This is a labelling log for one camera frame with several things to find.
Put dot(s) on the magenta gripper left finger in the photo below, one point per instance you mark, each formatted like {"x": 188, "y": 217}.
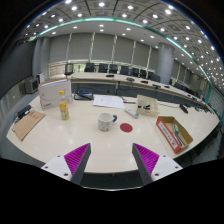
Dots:
{"x": 77, "y": 160}

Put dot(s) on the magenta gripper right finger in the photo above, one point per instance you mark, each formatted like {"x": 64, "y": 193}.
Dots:
{"x": 146, "y": 161}

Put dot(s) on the red round coaster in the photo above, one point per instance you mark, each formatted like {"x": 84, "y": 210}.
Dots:
{"x": 125, "y": 127}

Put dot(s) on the open red cardboard box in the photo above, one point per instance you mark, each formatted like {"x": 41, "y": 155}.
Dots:
{"x": 175, "y": 134}

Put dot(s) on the white power strip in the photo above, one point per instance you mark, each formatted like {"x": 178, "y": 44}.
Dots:
{"x": 131, "y": 113}

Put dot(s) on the white patterned mug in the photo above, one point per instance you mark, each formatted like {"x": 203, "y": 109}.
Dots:
{"x": 106, "y": 121}

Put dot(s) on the small beige open box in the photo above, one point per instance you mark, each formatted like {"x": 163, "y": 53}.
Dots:
{"x": 147, "y": 106}

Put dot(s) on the yellow drink bottle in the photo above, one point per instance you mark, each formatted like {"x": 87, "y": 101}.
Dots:
{"x": 63, "y": 106}

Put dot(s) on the brown paper envelope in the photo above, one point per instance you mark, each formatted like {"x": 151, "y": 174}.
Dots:
{"x": 27, "y": 123}

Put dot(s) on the white paper sheets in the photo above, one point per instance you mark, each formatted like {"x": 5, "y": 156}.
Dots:
{"x": 108, "y": 101}

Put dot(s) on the black stapler on table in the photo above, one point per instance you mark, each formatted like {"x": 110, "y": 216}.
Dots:
{"x": 183, "y": 108}

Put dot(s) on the black tray with items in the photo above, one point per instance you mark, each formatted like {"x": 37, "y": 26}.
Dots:
{"x": 83, "y": 95}

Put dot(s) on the black device on table edge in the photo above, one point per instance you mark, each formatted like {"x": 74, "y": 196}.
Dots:
{"x": 24, "y": 111}

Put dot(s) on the white paper bag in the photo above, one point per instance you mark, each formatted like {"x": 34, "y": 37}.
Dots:
{"x": 49, "y": 93}

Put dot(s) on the black office chair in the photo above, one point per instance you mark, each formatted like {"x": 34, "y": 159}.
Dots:
{"x": 124, "y": 70}
{"x": 113, "y": 68}
{"x": 135, "y": 72}
{"x": 103, "y": 68}
{"x": 89, "y": 67}

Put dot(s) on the grey box on wall side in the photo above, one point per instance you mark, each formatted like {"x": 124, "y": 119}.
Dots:
{"x": 31, "y": 85}

